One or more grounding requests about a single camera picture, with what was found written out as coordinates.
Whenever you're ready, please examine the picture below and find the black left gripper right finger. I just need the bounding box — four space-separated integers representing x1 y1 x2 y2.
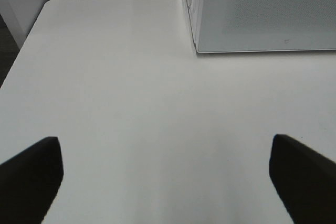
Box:
269 134 335 223

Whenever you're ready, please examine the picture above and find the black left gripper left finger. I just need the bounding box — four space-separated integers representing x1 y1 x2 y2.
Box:
1 136 64 223

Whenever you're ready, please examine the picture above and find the white microwave door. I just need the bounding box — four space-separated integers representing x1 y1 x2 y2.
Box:
196 0 335 53

